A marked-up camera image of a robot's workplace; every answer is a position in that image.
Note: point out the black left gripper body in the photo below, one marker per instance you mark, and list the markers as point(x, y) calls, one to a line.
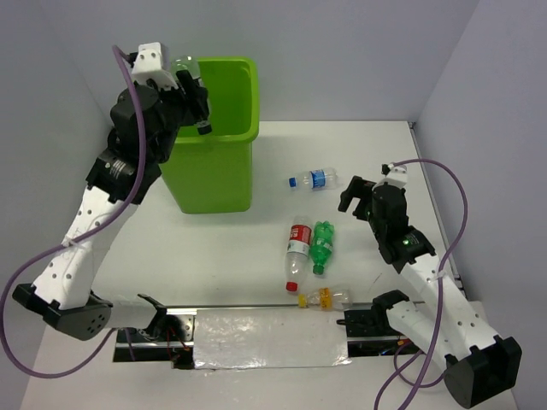
point(178, 110)

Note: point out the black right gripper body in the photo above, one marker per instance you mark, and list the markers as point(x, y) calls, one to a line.
point(375, 224)

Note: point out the clear bottle black cap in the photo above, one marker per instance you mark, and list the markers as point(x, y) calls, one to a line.
point(187, 72)

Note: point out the green plastic bottle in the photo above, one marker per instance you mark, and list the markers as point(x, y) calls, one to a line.
point(321, 247)

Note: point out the clear bottle red label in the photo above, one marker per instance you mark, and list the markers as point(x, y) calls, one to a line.
point(297, 253)

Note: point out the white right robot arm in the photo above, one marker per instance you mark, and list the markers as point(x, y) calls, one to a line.
point(476, 362)

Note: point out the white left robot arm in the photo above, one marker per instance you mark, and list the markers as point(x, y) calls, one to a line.
point(116, 184)

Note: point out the green plastic bin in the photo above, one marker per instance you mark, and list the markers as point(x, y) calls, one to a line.
point(212, 173)

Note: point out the clear bottle blue cap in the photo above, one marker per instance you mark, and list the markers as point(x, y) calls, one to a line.
point(319, 179)

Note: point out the clear bottle yellow cap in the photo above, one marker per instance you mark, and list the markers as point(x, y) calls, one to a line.
point(326, 299)

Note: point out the silver foil sheet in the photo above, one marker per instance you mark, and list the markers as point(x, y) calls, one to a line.
point(282, 337)

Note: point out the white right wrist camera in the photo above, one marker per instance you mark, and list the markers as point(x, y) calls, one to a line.
point(395, 173)

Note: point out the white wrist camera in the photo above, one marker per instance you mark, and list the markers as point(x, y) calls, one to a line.
point(151, 62)
point(395, 173)

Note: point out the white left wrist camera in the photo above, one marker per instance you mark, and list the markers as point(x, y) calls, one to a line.
point(151, 62)

